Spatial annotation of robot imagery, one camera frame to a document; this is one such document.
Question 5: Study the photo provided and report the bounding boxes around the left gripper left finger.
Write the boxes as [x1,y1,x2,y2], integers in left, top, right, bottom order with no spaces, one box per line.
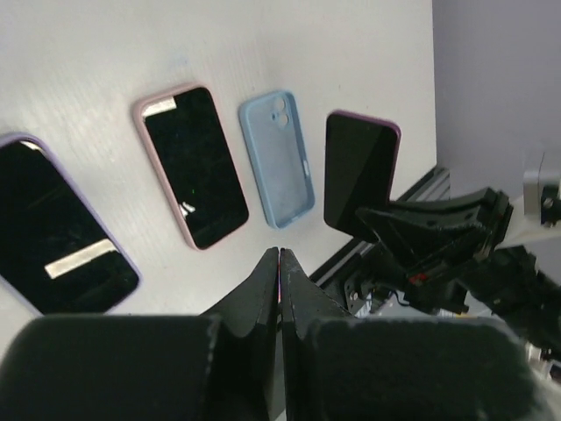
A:
[1,248,280,420]

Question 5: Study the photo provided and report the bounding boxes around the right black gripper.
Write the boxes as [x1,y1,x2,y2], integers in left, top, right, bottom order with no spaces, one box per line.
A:
[356,188,560,351]

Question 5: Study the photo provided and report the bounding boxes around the light blue phone case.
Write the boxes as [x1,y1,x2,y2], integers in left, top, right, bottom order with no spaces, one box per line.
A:
[238,90,315,230]

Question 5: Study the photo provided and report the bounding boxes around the purple phone face down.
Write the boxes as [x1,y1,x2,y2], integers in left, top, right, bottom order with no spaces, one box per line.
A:
[323,110,401,243]

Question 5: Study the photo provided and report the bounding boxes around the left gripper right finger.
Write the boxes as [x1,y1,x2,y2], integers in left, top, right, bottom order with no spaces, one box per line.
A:
[279,249,548,420]

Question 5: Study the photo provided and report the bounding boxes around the pink phone case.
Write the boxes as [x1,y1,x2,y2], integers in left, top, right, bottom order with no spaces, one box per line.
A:
[131,82,251,252]

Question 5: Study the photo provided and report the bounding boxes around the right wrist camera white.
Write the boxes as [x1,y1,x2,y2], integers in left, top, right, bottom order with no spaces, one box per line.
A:
[497,170,560,248]

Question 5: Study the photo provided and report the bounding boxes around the lavender phone case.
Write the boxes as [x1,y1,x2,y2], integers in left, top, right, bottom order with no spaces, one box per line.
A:
[0,131,144,317]

